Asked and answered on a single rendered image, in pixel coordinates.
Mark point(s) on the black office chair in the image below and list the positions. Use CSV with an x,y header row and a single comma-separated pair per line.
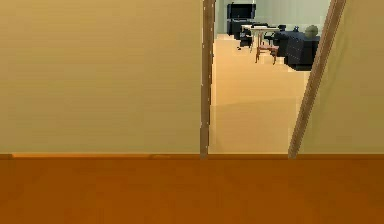
x,y
246,37

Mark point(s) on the black chest of drawers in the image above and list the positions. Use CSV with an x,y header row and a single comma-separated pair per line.
x,y
298,50

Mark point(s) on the black television stand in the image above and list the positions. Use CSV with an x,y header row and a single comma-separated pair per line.
x,y
235,26

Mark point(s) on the white table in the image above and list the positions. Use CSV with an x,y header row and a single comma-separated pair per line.
x,y
263,29

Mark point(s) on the green round house plant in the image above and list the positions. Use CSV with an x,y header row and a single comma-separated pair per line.
x,y
311,31

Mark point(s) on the black television set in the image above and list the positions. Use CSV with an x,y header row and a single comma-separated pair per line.
x,y
241,10

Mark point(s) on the brown wooden chair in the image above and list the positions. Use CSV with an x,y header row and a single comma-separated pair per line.
x,y
266,50

